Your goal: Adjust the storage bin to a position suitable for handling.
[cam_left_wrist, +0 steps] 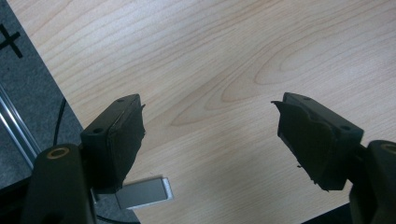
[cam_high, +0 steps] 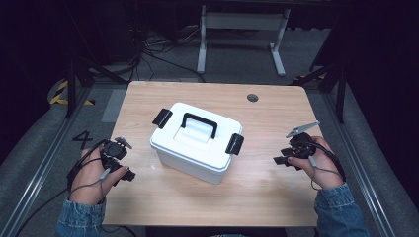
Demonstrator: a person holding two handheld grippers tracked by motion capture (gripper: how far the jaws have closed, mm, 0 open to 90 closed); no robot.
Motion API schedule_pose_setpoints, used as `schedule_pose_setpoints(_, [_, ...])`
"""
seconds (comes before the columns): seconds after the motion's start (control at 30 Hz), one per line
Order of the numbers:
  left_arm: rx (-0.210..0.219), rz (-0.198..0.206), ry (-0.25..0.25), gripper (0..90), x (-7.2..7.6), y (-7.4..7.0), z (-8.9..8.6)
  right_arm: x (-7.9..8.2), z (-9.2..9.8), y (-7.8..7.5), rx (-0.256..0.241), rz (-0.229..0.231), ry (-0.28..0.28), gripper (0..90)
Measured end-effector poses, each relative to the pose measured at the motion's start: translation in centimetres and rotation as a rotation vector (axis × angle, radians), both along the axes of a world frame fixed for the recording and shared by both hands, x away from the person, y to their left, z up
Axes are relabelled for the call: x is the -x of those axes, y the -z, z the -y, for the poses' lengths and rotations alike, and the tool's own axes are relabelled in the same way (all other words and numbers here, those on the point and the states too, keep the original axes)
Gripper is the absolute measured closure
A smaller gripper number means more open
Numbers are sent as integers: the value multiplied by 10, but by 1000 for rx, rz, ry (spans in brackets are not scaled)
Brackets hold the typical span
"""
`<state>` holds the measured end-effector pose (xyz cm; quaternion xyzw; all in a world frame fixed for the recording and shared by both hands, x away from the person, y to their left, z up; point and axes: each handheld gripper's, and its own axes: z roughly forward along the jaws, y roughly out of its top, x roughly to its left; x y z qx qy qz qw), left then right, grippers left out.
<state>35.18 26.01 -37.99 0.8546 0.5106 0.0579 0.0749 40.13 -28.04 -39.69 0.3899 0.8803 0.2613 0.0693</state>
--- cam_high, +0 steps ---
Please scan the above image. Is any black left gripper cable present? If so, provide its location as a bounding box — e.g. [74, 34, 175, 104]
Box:
[14, 139, 110, 237]

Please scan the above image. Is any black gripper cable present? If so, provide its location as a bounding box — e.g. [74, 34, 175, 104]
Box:
[14, 139, 110, 237]
[300, 140, 347, 183]

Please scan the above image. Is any yellow black floor tape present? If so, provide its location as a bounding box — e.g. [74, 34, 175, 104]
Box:
[48, 80, 97, 107]

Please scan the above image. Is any person's right hand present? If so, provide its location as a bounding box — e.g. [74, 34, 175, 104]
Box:
[288, 135, 345, 191]

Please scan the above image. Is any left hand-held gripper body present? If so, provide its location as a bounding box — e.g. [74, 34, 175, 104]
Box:
[100, 135, 133, 173]

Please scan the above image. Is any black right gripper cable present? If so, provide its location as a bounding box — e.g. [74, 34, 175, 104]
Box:
[300, 140, 347, 183]

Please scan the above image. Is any black tripod stand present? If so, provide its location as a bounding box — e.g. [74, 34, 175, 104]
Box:
[64, 53, 130, 119]
[291, 60, 348, 125]

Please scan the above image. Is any thin grey right gripper cable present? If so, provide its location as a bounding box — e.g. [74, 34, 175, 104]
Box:
[307, 155, 340, 192]

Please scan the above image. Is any black floor cables bundle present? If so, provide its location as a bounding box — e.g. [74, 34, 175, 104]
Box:
[129, 28, 207, 84]

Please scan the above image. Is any person's left hand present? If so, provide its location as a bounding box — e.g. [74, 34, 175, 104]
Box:
[69, 144, 130, 206]

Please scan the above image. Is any white metal desk frame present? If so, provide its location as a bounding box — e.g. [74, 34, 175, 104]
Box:
[196, 4, 292, 78]

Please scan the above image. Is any thin grey gripper cable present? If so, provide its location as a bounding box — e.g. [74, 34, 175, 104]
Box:
[307, 155, 340, 192]
[69, 167, 112, 205]

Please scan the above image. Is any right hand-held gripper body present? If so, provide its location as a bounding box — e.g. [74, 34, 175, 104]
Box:
[285, 119, 321, 160]

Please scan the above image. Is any white lidded storage box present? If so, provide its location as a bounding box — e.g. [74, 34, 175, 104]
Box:
[149, 102, 245, 173]

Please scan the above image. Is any thin grey left gripper cable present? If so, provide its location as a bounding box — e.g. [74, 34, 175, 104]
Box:
[69, 167, 112, 205]

